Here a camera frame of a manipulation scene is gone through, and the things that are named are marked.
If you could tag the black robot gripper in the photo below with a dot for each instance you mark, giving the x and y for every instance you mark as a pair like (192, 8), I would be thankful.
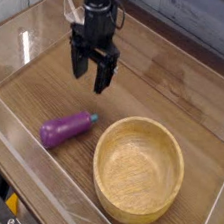
(94, 40)

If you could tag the purple toy eggplant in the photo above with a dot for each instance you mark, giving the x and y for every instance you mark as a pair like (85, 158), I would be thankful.
(54, 132)

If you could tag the brown wooden bowl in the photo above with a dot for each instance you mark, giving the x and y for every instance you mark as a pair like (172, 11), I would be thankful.
(138, 170)

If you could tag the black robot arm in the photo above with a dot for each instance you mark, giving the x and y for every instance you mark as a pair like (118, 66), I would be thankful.
(94, 40)

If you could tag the clear acrylic corner bracket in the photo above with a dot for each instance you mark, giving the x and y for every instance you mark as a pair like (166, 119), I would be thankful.
(73, 14)

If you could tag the clear acrylic tray enclosure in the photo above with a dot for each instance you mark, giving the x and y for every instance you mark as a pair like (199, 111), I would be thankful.
(158, 78)

